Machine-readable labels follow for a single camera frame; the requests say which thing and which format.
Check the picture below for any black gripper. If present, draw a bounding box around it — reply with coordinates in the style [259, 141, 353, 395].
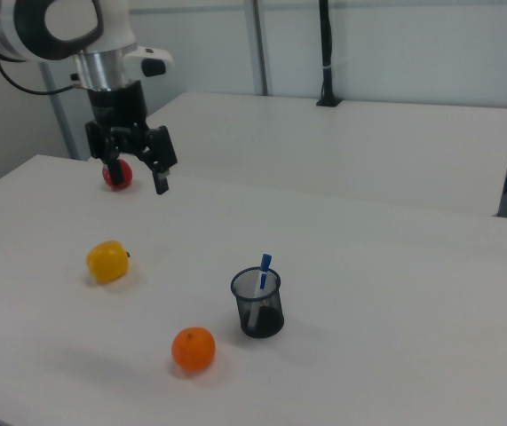
[84, 81, 178, 196]

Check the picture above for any blue capped white marker pen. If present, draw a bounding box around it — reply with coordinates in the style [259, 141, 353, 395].
[252, 253, 273, 307]

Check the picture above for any black mesh pen cup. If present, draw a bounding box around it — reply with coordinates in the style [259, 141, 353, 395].
[229, 265, 286, 339]

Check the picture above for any red apple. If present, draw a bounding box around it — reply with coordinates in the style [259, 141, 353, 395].
[101, 159, 134, 192]

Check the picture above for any yellow bell pepper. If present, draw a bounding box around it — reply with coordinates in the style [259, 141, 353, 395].
[85, 240, 132, 285]

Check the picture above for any white side table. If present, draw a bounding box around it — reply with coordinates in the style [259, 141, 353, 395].
[144, 91, 507, 218]

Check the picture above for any orange fruit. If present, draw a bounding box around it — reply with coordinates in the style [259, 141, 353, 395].
[171, 326, 217, 373]

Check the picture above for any black pole with base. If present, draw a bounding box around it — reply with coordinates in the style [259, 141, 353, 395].
[315, 0, 343, 108]

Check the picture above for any grey metal frame post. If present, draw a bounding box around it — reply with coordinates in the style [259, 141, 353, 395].
[38, 61, 81, 161]

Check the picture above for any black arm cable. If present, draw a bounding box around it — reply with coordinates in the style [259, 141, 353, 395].
[0, 58, 80, 97]

